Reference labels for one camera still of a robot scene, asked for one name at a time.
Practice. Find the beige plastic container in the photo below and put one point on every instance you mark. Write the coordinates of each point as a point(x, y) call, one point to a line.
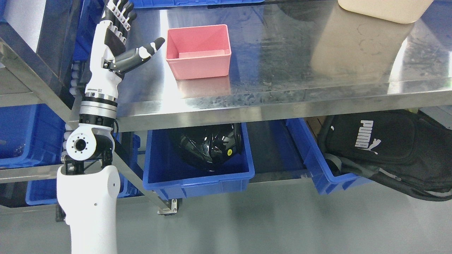
point(398, 11)

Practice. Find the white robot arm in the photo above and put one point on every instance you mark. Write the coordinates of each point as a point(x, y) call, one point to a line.
point(88, 183)

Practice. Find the black Puma bag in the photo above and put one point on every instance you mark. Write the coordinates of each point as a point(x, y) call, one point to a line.
point(407, 152)

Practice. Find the white robotic hand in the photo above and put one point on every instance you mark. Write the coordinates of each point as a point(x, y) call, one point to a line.
point(108, 56)

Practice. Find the black glossy helmet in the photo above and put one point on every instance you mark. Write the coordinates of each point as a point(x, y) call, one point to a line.
point(207, 147)

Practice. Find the blue bin with bag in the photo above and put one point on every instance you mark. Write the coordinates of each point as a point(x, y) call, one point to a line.
point(325, 182)

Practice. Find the blue bin top edge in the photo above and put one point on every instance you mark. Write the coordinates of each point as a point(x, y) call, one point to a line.
point(183, 3)

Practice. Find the blue bin lower left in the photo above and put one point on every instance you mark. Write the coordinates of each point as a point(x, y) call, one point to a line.
point(44, 192)

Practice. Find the blue bin left shelf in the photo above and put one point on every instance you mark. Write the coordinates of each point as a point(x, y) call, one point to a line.
point(31, 135)

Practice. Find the blue bin with helmet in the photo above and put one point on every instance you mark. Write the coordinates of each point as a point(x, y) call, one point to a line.
point(170, 177)

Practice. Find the pink plastic storage box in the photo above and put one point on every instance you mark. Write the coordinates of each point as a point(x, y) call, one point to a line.
point(199, 52)

